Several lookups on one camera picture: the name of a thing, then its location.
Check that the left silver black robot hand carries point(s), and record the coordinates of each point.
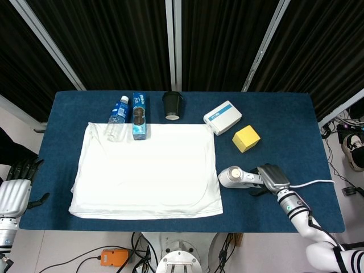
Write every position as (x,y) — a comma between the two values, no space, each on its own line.
(12,196)

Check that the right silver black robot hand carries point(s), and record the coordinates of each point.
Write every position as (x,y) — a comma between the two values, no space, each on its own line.
(274,177)

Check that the silver handheld steamer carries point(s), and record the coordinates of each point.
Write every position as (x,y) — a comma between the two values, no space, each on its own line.
(230,177)

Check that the white grey robot base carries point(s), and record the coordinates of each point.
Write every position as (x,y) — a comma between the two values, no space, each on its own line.
(179,256)

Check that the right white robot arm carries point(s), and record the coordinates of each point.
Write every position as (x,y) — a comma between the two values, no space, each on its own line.
(298,219)

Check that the dark blue table mat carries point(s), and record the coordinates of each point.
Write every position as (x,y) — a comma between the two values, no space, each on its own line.
(250,210)

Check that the yellow foam cube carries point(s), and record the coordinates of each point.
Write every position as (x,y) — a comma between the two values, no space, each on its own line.
(246,136)

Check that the white blue cardboard box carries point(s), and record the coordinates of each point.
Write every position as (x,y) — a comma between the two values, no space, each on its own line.
(224,116)

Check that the black white sneaker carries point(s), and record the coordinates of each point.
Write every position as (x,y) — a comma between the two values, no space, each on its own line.
(354,150)

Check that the orange box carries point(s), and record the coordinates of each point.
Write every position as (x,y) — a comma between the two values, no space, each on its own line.
(113,258)

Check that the black paper cup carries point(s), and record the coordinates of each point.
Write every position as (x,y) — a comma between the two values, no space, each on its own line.
(171,105)

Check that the white t-shirt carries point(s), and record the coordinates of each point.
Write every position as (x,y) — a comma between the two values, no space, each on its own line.
(148,170)

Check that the clear bottle blue label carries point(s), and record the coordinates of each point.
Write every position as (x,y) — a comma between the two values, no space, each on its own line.
(118,113)

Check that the blue cookie box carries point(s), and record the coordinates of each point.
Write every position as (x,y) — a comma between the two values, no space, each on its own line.
(139,130)

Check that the black pleated curtain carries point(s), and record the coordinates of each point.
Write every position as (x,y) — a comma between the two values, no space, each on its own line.
(113,42)

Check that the grey aluminium frame post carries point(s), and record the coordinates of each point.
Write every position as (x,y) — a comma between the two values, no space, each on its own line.
(173,42)
(266,42)
(341,109)
(47,42)
(22,111)

